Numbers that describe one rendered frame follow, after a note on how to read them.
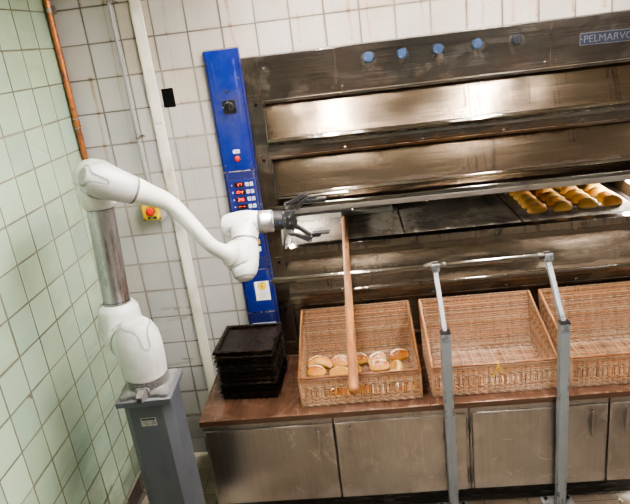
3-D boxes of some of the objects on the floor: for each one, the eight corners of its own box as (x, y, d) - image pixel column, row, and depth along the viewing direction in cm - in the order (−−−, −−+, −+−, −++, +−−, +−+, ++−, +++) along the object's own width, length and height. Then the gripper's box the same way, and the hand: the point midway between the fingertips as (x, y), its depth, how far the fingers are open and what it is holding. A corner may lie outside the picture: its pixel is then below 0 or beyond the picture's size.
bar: (304, 486, 311) (272, 275, 272) (558, 470, 300) (562, 248, 261) (300, 534, 281) (263, 305, 242) (581, 518, 271) (590, 276, 232)
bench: (238, 449, 346) (221, 360, 326) (680, 419, 326) (690, 322, 306) (219, 524, 293) (197, 424, 274) (745, 493, 273) (762, 382, 254)
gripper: (270, 187, 240) (324, 181, 238) (279, 246, 248) (331, 241, 246) (268, 192, 232) (323, 186, 231) (277, 253, 241) (331, 247, 239)
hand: (324, 215), depth 239 cm, fingers open, 13 cm apart
